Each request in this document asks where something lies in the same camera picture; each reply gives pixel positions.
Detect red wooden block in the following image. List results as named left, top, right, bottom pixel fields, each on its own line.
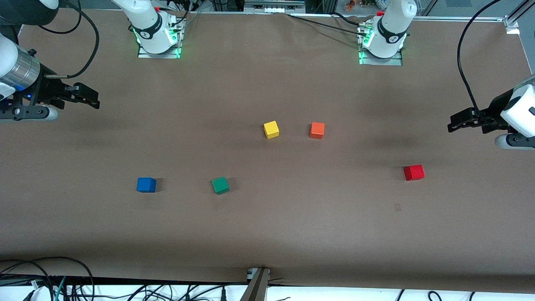
left=404, top=165, right=425, bottom=181

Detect blue wooden block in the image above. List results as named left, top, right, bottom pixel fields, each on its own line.
left=136, top=177, right=157, bottom=193

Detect green wooden block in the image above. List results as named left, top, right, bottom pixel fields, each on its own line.
left=211, top=176, right=230, bottom=195

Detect brown table cover sheet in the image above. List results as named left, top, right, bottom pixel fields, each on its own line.
left=0, top=8, right=535, bottom=293

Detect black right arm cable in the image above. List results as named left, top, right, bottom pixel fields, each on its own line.
left=37, top=0, right=100, bottom=79

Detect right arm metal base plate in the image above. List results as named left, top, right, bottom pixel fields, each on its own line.
left=137, top=17, right=183, bottom=59

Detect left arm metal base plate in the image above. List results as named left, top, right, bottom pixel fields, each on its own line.
left=359, top=25, right=404, bottom=66

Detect aluminium frame profile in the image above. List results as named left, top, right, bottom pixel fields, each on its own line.
left=504, top=0, right=535, bottom=35

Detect black looped floor cable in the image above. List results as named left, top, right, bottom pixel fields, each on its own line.
left=0, top=256, right=95, bottom=301

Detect black base power cables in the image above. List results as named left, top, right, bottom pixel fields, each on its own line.
left=286, top=13, right=368, bottom=36

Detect teal floor cable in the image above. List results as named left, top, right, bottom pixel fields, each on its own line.
left=53, top=276, right=67, bottom=301

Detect black floor cable tangle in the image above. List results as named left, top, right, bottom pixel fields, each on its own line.
left=0, top=272, right=251, bottom=301

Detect grey metal camera post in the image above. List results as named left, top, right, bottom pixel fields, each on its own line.
left=240, top=268, right=270, bottom=301

